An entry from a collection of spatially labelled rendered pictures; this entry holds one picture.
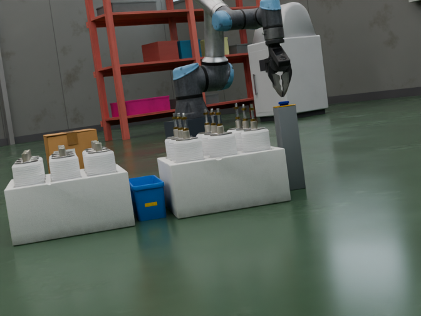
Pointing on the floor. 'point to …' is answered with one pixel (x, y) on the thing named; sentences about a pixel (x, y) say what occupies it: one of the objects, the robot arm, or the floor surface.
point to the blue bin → (148, 197)
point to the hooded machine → (319, 84)
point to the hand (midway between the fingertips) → (282, 93)
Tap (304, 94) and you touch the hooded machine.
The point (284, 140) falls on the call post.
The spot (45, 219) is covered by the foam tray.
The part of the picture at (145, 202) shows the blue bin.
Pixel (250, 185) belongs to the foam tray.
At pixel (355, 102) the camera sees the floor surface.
